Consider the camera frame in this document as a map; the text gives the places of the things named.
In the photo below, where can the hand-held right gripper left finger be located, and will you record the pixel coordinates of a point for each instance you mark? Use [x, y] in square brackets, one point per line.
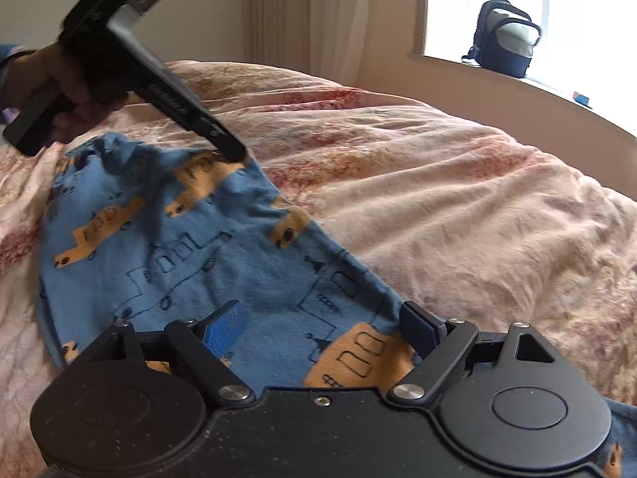
[225, 331]

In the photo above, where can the dark blue backpack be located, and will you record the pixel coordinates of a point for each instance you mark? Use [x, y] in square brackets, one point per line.
[502, 45]

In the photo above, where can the white window sill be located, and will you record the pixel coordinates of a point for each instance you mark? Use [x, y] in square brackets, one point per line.
[587, 114]

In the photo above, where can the small blue box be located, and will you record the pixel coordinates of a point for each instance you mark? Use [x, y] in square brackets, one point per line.
[582, 98]

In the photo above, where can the beige curtain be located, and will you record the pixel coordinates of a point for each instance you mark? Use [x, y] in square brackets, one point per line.
[278, 10]

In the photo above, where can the blue printed pants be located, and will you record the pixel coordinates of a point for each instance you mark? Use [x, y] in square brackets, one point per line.
[199, 259]

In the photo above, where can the pink floral blanket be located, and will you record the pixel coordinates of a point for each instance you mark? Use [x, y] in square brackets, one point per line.
[448, 209]

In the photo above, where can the white window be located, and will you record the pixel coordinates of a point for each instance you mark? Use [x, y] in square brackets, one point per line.
[572, 20]

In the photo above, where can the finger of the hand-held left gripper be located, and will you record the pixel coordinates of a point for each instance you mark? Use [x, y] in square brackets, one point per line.
[219, 137]

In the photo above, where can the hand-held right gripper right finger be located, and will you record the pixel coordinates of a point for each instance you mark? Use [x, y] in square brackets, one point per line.
[417, 328]

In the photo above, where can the white sheer curtain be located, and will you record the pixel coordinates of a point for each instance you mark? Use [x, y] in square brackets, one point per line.
[338, 15]

